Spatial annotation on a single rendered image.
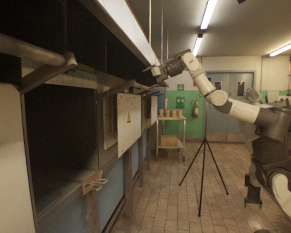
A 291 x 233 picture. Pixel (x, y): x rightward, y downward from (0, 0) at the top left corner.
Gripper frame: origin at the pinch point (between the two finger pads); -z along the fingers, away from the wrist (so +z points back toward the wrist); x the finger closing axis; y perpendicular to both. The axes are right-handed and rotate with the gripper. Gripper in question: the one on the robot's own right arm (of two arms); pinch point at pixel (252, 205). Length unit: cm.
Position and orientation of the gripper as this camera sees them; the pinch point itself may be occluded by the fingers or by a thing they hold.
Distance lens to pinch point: 164.3
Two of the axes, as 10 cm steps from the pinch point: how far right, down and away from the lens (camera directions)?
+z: -0.8, -9.9, -1.5
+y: -3.1, 1.7, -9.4
